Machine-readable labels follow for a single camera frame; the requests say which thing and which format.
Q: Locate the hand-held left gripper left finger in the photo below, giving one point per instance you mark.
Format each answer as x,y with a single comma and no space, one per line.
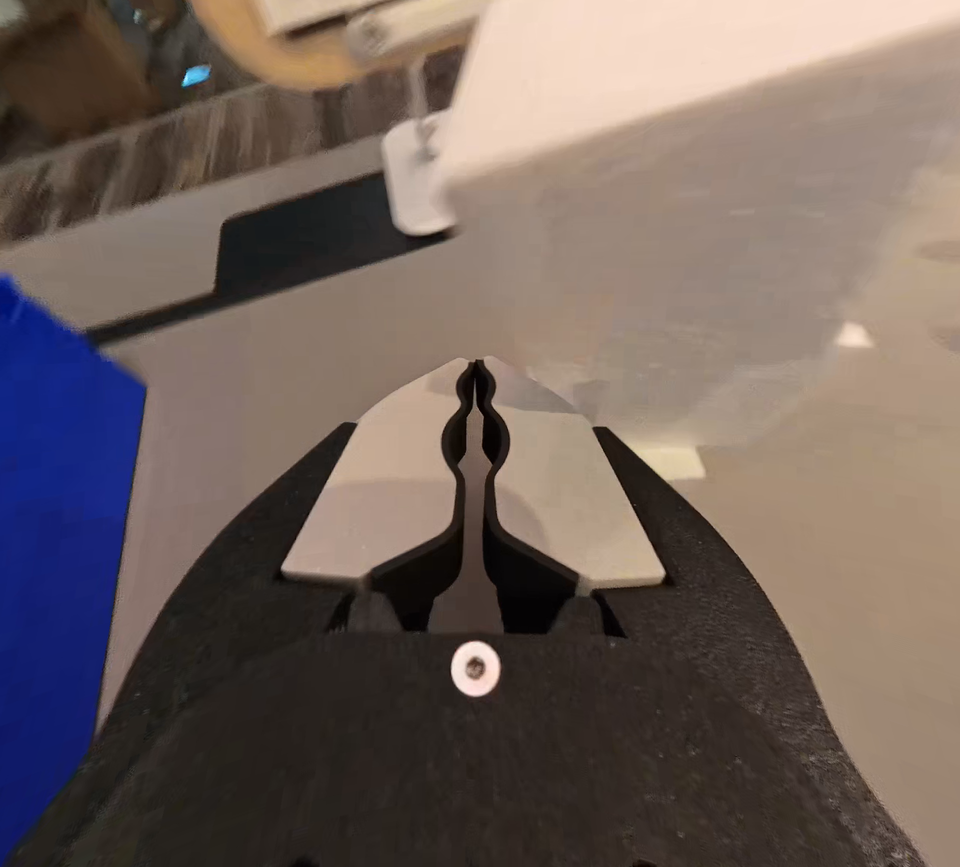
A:
375,507

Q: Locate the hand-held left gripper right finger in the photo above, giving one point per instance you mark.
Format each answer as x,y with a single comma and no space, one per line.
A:
570,507

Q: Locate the blue plastic bin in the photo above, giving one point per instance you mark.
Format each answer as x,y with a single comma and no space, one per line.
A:
60,544

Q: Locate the stack of cardboard boxes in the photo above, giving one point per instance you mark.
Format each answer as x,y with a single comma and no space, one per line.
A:
67,72

